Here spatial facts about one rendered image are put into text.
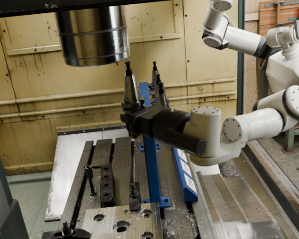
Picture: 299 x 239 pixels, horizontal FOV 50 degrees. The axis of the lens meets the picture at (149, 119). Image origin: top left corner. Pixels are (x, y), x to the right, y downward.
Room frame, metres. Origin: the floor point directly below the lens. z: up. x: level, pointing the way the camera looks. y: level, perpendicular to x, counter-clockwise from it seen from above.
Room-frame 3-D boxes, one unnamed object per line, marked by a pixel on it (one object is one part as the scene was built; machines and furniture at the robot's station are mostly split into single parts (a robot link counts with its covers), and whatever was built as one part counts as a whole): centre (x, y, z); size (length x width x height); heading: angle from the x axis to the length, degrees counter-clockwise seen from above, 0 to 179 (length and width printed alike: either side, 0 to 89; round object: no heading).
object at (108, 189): (1.03, 0.18, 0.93); 0.26 x 0.05 x 0.06; 5
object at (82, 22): (0.77, 0.11, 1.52); 0.16 x 0.16 x 0.12
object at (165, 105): (1.00, -0.05, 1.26); 0.04 x 0.04 x 0.07
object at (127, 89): (0.81, 0.04, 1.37); 0.04 x 0.04 x 0.07
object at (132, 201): (0.87, 0.07, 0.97); 0.13 x 0.03 x 0.15; 0
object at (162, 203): (0.94, 0.01, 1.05); 0.10 x 0.05 x 0.30; 90
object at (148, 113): (0.74, -0.03, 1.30); 0.13 x 0.12 x 0.10; 131
